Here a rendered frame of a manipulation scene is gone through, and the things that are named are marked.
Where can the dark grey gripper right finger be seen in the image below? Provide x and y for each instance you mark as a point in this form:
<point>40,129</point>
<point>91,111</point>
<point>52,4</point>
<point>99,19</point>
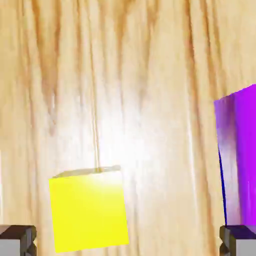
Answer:
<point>238,242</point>

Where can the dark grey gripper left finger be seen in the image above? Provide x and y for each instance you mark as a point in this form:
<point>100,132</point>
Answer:
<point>18,240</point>

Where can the small yellow cube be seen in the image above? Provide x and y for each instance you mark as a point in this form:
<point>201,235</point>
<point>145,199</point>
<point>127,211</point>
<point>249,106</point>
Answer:
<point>88,210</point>

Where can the large purple box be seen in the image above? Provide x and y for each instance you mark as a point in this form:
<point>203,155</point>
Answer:
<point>240,160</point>

